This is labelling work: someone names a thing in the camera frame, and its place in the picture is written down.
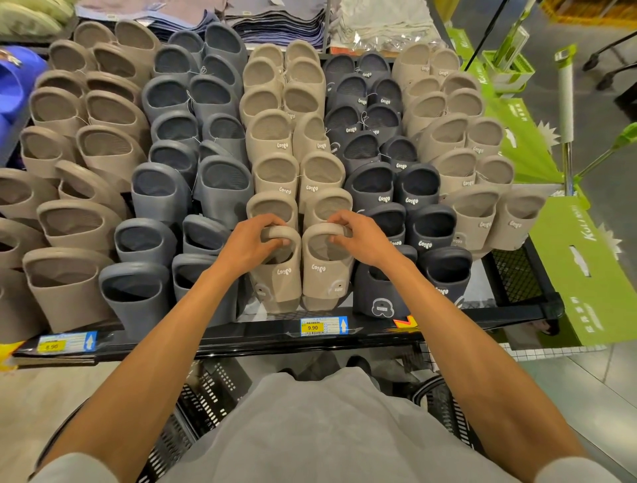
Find person's left hand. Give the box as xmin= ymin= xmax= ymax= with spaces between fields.
xmin=214 ymin=214 xmax=292 ymax=279

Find person's right hand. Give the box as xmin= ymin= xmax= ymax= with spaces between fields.
xmin=327 ymin=208 xmax=407 ymax=273

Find grey rubber slipper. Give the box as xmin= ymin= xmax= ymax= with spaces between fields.
xmin=171 ymin=253 xmax=240 ymax=325
xmin=198 ymin=155 xmax=255 ymax=231
xmin=98 ymin=262 xmax=174 ymax=343
xmin=131 ymin=163 xmax=194 ymax=226
xmin=114 ymin=218 xmax=180 ymax=268
xmin=182 ymin=214 xmax=234 ymax=257

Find beige logo slide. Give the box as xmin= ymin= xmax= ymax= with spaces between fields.
xmin=246 ymin=191 xmax=301 ymax=231

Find beige logo rubber slipper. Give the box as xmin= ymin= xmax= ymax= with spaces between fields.
xmin=445 ymin=184 xmax=502 ymax=253
xmin=301 ymin=222 xmax=356 ymax=313
xmin=485 ymin=188 xmax=549 ymax=252
xmin=248 ymin=226 xmax=304 ymax=315
xmin=303 ymin=188 xmax=355 ymax=231

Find black slipper display shelf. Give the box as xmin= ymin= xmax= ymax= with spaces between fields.
xmin=9 ymin=19 xmax=567 ymax=370

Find column of beige slippers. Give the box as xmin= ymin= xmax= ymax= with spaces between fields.
xmin=238 ymin=39 xmax=348 ymax=200

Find column of black slippers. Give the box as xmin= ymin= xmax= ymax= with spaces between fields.
xmin=322 ymin=52 xmax=423 ymax=176

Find column of pale cream slippers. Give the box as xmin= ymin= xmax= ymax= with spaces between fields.
xmin=391 ymin=42 xmax=517 ymax=196

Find column of grey slippers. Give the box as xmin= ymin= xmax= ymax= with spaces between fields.
xmin=141 ymin=22 xmax=251 ymax=171

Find black basket with wavy slots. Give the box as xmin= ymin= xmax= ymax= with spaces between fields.
xmin=413 ymin=376 xmax=487 ymax=454

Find display of taupe slides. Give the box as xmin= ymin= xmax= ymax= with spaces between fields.
xmin=29 ymin=19 xmax=164 ymax=141

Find display of blue cartoon slides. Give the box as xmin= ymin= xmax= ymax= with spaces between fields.
xmin=0 ymin=45 xmax=49 ymax=166

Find person's right forearm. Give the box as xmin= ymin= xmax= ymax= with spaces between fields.
xmin=386 ymin=257 xmax=589 ymax=472

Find person's left forearm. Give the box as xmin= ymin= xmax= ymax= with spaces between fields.
xmin=42 ymin=261 xmax=244 ymax=478

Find person's light grey shirt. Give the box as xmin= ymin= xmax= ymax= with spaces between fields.
xmin=29 ymin=368 xmax=624 ymax=483

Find green cardboard box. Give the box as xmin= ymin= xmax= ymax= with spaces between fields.
xmin=462 ymin=57 xmax=500 ymax=99
xmin=485 ymin=97 xmax=567 ymax=186
xmin=445 ymin=27 xmax=477 ymax=64
xmin=530 ymin=196 xmax=637 ymax=349

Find clear plastic wrapped goods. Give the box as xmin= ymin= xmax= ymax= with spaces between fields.
xmin=330 ymin=0 xmax=445 ymax=54

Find green white mop bucket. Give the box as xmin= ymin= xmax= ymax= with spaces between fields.
xmin=480 ymin=25 xmax=537 ymax=96

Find stack of navy folded textiles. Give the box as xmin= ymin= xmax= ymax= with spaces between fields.
xmin=74 ymin=0 xmax=330 ymax=52

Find green metal mop pole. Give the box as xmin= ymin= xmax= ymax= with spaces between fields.
xmin=575 ymin=121 xmax=637 ymax=181

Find metal trolley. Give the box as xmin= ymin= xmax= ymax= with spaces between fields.
xmin=582 ymin=29 xmax=637 ymax=92

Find white wire grid panel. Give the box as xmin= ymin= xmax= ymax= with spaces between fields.
xmin=502 ymin=343 xmax=609 ymax=364

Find white handle green mop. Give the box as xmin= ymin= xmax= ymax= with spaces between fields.
xmin=553 ymin=43 xmax=579 ymax=198

